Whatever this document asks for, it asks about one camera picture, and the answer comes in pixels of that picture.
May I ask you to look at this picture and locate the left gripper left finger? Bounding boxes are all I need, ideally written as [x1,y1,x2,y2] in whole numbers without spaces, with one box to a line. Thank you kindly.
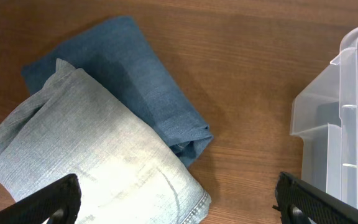
[0,174,81,224]

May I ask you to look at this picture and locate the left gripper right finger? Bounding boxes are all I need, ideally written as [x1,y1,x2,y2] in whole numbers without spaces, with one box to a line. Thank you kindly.
[273,172,358,224]

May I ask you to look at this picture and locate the light grey folded jeans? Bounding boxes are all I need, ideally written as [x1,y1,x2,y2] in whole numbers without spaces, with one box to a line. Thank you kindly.
[0,59,211,223]

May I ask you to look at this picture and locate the clear plastic storage bin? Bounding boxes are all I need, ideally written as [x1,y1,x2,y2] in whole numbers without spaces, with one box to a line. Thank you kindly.
[290,27,358,208]

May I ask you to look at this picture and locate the dark blue folded jeans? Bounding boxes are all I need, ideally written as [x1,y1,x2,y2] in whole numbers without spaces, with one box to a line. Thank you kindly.
[22,16,213,167]

